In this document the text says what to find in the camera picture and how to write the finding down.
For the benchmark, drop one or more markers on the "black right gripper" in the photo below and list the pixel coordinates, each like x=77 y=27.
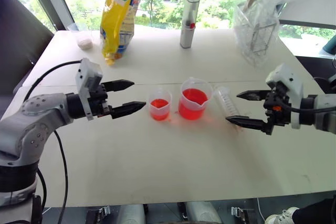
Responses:
x=278 y=115

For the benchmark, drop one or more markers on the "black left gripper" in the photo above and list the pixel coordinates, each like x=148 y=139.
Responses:
x=99 y=100

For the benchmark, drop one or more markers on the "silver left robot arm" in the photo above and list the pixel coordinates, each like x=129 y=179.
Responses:
x=34 y=119

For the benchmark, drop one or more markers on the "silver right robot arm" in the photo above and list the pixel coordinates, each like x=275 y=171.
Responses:
x=324 y=112

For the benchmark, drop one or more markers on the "clear plastic graduated tube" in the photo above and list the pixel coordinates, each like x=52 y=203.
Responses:
x=227 y=100

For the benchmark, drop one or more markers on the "small beaker red liquid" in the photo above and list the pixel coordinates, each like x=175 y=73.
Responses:
x=159 y=108

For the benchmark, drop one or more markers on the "large beaker red liquid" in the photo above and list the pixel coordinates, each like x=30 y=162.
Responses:
x=193 y=103

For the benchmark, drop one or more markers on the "clear cup white contents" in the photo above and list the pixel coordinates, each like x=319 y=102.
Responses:
x=84 y=41

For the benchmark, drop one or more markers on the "yellow snack bag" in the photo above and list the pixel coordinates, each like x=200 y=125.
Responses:
x=118 y=24

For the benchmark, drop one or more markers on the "tall white silver case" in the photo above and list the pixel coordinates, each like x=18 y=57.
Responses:
x=189 y=22

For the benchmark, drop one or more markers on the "teal object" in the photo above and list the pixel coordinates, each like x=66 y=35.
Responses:
x=330 y=47

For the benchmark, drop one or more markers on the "metal table latch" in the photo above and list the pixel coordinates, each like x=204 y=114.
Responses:
x=101 y=213
x=240 y=213

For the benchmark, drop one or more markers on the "clear plastic bag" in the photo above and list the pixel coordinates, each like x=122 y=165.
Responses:
x=262 y=3

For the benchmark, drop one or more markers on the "wooden stick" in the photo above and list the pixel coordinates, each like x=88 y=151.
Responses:
x=250 y=0

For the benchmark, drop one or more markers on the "white sneaker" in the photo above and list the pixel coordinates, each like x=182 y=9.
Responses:
x=281 y=216

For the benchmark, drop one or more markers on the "grey rounded shape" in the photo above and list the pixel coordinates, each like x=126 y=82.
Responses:
x=203 y=213
x=132 y=214

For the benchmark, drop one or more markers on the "black chair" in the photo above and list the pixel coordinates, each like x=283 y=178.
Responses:
x=18 y=40

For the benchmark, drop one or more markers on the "black trouser leg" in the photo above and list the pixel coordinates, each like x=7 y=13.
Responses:
x=317 y=211

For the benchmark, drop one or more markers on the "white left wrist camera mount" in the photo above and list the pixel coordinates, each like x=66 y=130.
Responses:
x=88 y=75

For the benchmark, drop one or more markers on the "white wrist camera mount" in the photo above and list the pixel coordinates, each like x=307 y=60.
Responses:
x=287 y=77
x=88 y=75

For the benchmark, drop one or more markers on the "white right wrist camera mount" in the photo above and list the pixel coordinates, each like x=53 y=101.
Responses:
x=287 y=77

